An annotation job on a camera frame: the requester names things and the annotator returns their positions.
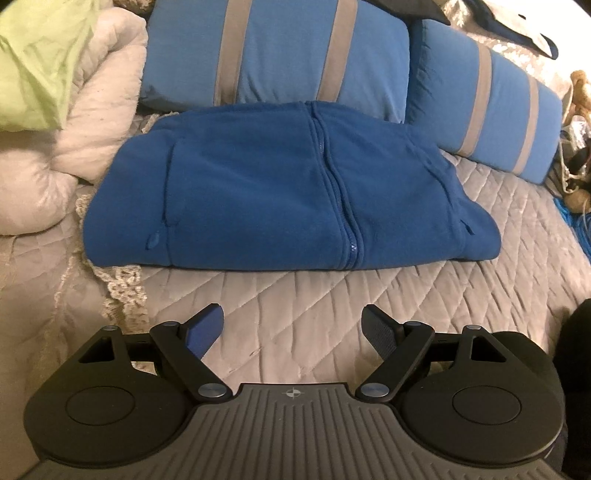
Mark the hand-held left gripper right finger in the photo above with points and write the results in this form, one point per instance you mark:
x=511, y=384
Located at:
x=378, y=330

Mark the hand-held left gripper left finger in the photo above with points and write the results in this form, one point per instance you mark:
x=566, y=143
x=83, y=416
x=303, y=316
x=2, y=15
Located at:
x=205, y=330

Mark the blue fleece jacket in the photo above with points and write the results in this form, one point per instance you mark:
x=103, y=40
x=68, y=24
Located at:
x=254, y=194

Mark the dark cloth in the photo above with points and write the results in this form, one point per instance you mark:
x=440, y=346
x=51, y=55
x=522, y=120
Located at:
x=577, y=392

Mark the turquoise cloth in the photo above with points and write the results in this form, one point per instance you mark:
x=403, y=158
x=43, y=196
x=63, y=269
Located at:
x=570, y=221

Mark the cream quilted comforter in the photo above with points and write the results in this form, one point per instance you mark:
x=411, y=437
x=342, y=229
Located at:
x=101, y=115

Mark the tan plush toy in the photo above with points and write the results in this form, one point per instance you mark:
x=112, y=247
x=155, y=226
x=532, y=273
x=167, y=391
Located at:
x=579, y=199

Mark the blue grey-striped pillow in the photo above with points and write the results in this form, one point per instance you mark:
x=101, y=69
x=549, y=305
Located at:
x=452, y=101
x=286, y=55

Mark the light green sheet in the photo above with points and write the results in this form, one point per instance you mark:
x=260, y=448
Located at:
x=37, y=69

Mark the brown plush toy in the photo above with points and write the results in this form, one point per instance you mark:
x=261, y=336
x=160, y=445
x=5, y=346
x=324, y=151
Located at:
x=581, y=92

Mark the silver sequin pillow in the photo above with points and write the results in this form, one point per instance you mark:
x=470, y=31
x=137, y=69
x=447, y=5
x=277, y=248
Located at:
x=554, y=69

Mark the black garment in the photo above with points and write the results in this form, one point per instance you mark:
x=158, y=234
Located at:
x=411, y=9

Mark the navy and grey cloth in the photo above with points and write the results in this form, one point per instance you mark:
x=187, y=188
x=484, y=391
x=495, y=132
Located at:
x=517, y=27

